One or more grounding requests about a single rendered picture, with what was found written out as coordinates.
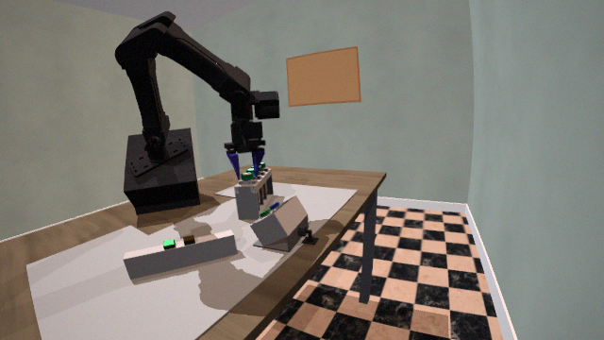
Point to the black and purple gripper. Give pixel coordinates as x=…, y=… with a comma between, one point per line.
x=257, y=155

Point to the grey flat mat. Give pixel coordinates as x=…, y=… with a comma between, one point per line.
x=85, y=293

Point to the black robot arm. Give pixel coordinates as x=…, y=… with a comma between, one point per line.
x=137, y=52

